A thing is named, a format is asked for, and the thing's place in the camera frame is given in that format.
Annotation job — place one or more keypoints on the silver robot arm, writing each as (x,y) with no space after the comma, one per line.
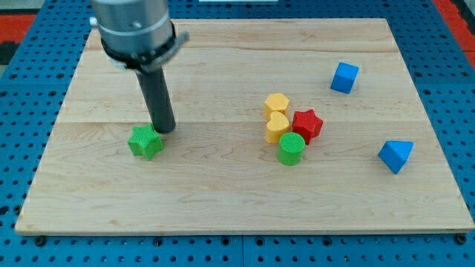
(137,33)

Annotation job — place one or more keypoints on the blue triangular prism block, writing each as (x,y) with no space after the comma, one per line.
(395,153)

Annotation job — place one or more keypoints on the green cylinder block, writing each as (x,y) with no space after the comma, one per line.
(291,148)

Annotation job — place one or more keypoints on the red star block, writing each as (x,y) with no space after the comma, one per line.
(307,124)

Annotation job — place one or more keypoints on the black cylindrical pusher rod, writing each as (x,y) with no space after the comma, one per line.
(155,92)

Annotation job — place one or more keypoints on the light wooden board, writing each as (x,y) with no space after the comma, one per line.
(216,173)

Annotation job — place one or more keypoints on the green star block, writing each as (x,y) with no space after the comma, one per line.
(145,141)

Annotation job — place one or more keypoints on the yellow heart block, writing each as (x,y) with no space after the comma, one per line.
(276,127)

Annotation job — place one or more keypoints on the yellow hexagon block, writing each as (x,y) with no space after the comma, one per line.
(275,102)

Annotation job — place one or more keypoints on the blue cube block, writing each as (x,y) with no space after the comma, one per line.
(344,77)

